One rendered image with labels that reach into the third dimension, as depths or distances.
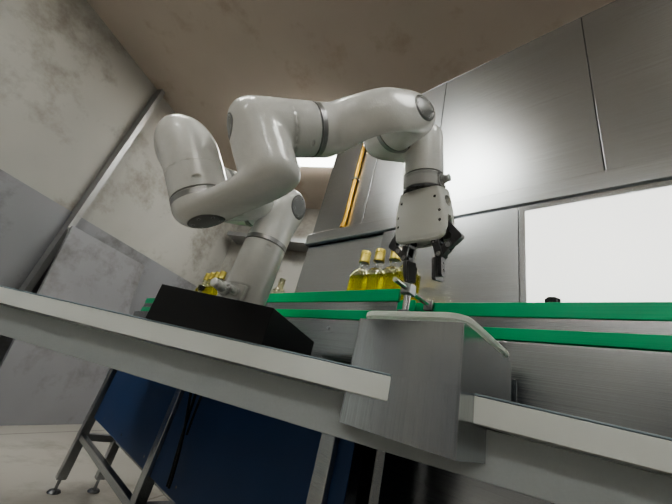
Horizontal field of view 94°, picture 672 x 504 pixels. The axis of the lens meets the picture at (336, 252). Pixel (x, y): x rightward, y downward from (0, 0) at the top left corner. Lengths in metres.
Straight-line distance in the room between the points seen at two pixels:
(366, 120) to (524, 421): 0.45
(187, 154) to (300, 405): 0.41
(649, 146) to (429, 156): 0.68
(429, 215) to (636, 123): 0.77
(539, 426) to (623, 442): 0.08
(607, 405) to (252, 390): 0.56
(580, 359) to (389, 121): 0.51
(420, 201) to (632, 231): 0.55
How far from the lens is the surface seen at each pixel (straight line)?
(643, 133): 1.20
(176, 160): 0.50
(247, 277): 0.66
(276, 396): 0.56
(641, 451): 0.52
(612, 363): 0.69
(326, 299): 0.89
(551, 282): 0.94
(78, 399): 3.61
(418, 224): 0.58
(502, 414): 0.48
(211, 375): 0.62
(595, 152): 1.18
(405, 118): 0.54
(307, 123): 0.48
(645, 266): 0.95
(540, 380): 0.69
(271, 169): 0.42
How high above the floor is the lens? 0.70
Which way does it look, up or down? 24 degrees up
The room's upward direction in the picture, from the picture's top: 15 degrees clockwise
